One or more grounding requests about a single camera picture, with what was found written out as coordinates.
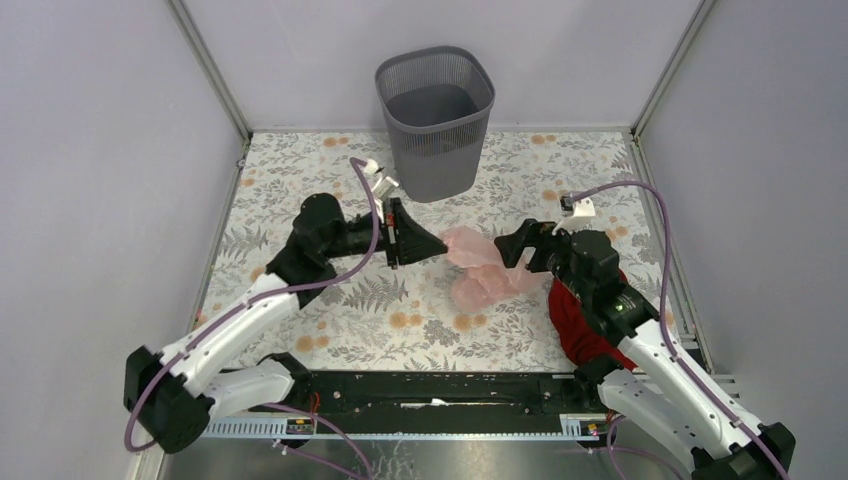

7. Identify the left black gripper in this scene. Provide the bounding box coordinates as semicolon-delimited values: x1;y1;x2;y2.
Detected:
321;197;448;270

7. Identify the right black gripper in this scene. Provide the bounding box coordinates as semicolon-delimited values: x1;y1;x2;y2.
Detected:
492;218;590;301

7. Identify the pink plastic trash bag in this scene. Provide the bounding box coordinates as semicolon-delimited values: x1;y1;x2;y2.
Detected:
441;226;548;313

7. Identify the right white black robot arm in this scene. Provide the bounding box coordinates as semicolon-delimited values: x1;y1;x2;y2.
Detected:
494;219;796;479

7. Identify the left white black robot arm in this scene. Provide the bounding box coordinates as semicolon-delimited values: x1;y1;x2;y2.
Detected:
123;193;448;454

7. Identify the grey plastic trash bin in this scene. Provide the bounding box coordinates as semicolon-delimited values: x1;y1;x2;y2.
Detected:
374;46;496;203

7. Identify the red cloth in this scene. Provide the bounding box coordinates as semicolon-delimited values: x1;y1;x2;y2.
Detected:
548;279;637;371

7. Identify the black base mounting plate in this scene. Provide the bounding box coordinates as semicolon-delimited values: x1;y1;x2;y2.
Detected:
280;370;611;430

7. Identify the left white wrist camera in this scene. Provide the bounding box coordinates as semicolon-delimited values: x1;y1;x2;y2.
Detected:
363;158;399;200

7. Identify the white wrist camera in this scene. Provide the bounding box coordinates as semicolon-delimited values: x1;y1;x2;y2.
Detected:
363;158;399;200
552;196;596;235

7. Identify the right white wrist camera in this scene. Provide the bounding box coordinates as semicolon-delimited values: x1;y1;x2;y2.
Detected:
552;196;596;235

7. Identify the grey slotted cable duct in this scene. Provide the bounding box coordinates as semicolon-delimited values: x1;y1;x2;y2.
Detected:
200;415;604;442

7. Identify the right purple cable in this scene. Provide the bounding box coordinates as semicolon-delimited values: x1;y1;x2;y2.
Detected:
563;181;790;480

